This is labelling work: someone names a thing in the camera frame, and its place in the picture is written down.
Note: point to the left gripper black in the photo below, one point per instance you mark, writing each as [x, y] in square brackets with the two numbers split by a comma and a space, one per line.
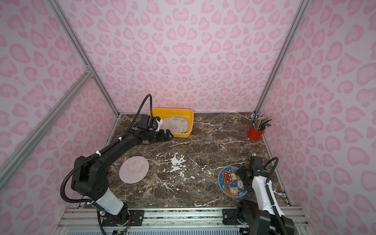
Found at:
[160, 136]

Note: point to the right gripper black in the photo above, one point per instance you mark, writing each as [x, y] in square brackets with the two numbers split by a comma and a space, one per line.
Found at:
[244, 176]

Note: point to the blue cartoon coaster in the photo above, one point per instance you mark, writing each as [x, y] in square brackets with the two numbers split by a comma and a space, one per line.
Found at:
[230, 184]

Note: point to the white butterfly coaster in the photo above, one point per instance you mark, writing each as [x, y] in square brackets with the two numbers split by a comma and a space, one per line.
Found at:
[173, 124]

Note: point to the pale pink coaster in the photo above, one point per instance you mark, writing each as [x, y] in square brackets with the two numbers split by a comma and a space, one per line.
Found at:
[133, 170]

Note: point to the pink floral line coaster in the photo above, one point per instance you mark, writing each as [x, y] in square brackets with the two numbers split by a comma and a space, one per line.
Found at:
[186, 124]

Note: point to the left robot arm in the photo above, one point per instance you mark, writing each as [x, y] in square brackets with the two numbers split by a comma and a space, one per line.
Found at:
[88, 183]

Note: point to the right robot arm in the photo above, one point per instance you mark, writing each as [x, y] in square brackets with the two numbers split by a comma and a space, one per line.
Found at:
[264, 217]

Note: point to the yellow plastic storage box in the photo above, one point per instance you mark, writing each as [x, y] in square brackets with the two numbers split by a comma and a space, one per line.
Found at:
[164, 113]

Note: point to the red pencil cup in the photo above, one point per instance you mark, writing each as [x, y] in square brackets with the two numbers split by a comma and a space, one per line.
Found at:
[254, 134]

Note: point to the coloured pencils bundle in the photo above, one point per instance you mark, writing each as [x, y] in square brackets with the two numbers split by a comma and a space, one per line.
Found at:
[260, 122]

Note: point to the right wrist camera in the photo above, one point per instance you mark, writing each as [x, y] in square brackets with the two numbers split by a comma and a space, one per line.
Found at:
[256, 163]

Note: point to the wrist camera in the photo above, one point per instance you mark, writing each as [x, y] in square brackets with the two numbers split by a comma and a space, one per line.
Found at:
[256, 163]
[150, 123]

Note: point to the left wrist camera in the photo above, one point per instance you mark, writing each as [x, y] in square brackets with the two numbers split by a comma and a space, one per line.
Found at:
[150, 123]

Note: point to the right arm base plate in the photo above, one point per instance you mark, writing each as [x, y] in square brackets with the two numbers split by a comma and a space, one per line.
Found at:
[230, 216]

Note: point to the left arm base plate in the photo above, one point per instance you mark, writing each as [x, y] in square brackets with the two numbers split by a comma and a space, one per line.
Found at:
[124, 218]

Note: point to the aluminium front rail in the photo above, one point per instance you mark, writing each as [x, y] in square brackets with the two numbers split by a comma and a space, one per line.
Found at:
[157, 221]

